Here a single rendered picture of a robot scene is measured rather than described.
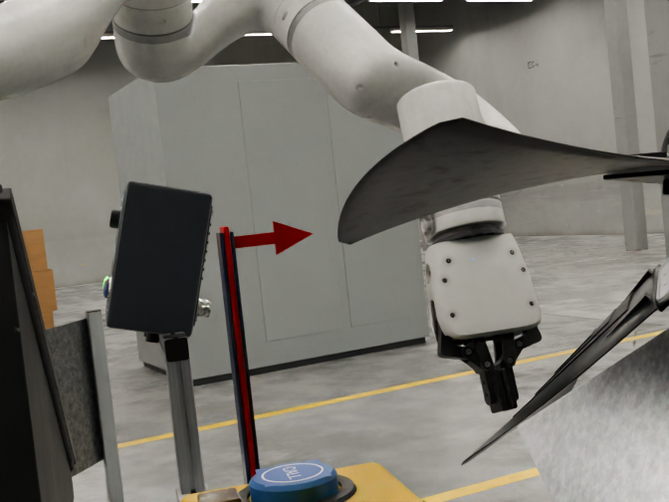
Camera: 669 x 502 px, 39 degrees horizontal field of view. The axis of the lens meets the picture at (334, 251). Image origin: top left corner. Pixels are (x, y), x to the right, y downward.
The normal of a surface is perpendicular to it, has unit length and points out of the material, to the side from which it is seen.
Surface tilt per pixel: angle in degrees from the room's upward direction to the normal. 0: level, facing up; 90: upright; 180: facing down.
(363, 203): 159
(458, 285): 72
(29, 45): 93
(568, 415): 55
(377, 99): 128
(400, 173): 163
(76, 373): 90
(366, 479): 0
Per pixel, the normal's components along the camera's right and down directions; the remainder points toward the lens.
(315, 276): 0.44, 0.00
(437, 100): -0.15, -0.21
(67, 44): 0.72, 0.31
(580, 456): -0.59, -0.48
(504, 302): 0.19, -0.29
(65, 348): 0.95, -0.08
